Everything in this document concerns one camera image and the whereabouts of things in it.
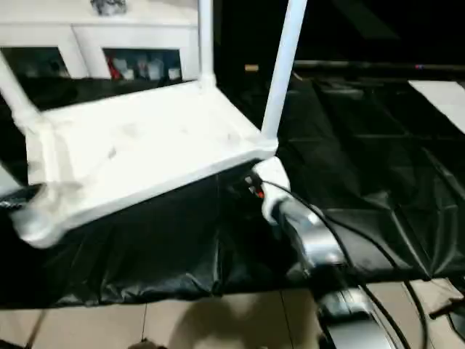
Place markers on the white cabinet with glass doors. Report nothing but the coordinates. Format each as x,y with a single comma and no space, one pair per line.
91,32

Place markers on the grey crumpled bag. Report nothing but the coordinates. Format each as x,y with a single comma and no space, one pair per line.
109,6

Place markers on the black metal frame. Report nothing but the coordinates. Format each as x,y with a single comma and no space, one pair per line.
381,66

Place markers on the black plastic mat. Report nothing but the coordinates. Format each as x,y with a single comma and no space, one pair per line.
363,163

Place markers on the tan label tag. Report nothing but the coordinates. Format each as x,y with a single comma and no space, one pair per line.
251,67

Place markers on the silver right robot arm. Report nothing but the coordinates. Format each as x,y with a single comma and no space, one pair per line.
316,240

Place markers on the white plastic table top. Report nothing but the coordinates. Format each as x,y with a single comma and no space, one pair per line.
127,145

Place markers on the white cup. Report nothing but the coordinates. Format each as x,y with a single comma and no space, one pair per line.
174,74

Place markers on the white flat panel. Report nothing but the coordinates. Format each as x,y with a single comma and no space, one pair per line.
441,100

